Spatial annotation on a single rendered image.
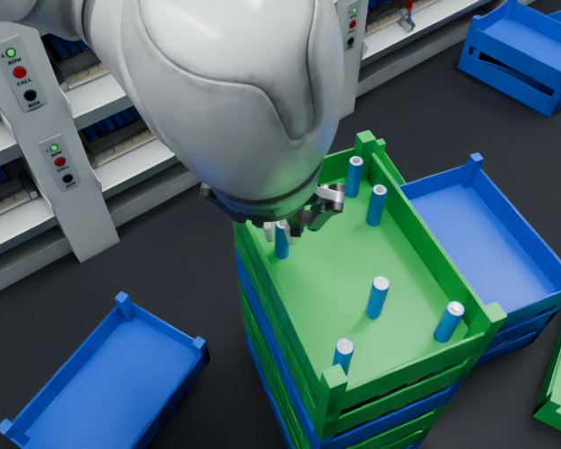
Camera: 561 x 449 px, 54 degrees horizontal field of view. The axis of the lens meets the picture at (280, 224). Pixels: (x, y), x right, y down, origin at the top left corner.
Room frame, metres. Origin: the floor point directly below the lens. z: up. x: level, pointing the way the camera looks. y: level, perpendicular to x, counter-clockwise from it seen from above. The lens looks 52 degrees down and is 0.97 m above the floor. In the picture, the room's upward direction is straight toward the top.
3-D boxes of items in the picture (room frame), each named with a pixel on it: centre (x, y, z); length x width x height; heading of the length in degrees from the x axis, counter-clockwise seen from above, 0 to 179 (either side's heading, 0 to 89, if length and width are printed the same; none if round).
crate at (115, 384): (0.36, 0.29, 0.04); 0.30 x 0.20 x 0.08; 149
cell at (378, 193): (0.45, -0.12, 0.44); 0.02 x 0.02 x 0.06
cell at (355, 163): (0.50, -0.10, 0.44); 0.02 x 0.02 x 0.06
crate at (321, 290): (0.37, -0.08, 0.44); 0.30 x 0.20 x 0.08; 22
